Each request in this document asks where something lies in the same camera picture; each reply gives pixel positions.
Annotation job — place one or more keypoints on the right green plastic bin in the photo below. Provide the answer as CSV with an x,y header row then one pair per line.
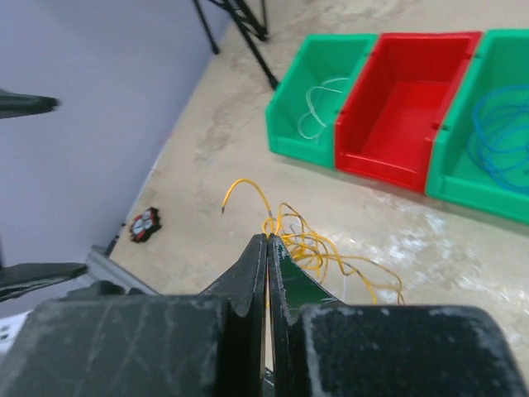
x,y
480,155

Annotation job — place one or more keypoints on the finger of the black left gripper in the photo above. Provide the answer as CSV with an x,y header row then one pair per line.
x,y
24,278
22,105

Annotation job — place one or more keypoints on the left green plastic bin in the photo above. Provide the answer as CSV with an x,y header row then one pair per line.
x,y
301,115

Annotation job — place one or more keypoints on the red plastic bin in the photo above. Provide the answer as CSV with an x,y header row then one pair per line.
x,y
388,124

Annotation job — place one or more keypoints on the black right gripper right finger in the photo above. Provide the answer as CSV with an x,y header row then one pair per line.
x,y
324,347

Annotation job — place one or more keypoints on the green plastic bin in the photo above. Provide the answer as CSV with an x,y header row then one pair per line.
x,y
301,115
480,155

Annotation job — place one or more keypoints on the small black orange card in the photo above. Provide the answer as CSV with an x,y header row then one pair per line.
x,y
145,225

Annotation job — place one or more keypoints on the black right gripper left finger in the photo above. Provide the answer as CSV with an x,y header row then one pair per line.
x,y
97,344

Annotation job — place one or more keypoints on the black music stand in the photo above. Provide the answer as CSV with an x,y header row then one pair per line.
x,y
248,25

